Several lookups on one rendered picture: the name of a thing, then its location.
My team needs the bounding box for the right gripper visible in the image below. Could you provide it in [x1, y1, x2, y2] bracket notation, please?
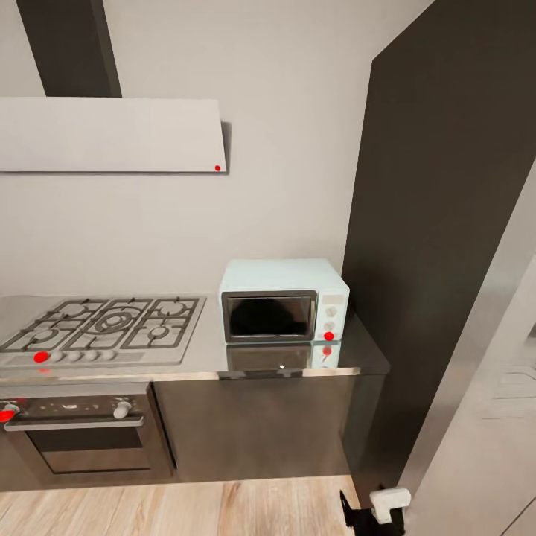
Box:
[343, 500, 405, 536]

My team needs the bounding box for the microwave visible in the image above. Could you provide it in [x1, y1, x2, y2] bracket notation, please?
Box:
[218, 258, 348, 343]

